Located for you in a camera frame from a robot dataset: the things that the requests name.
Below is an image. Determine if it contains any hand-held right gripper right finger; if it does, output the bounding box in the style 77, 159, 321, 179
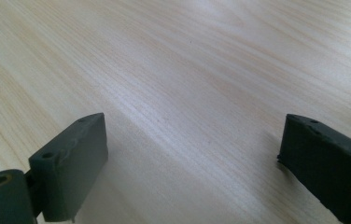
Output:
276, 113, 351, 224

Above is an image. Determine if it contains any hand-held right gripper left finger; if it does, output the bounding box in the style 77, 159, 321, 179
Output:
28, 112, 109, 223

